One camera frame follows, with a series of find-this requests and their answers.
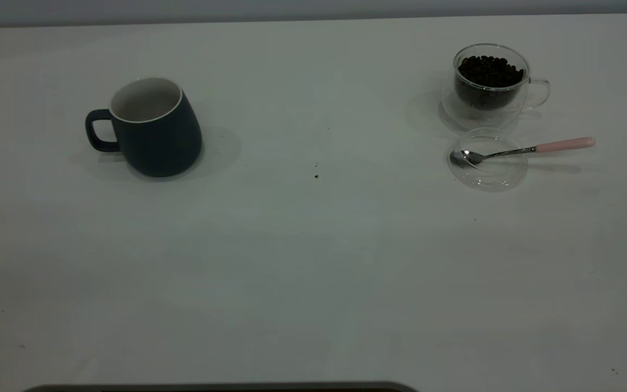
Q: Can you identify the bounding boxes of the dark grey ceramic mug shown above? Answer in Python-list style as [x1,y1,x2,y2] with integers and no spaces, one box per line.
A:
[85,77,203,178]

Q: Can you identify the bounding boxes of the metal spoon with pink handle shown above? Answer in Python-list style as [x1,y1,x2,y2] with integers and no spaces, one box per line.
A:
[450,137,596,168]

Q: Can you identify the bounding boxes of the dark coffee beans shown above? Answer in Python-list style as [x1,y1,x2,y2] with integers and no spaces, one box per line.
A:
[457,55,525,109]

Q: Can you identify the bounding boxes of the clear glass saucer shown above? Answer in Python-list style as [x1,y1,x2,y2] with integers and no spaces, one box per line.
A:
[440,87,529,132]

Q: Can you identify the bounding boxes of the small clear glass dish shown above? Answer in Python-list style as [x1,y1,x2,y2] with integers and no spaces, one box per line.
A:
[447,127,528,192]

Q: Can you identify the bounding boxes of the clear glass handled cup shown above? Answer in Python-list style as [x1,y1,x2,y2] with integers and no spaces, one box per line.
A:
[452,44,551,113]

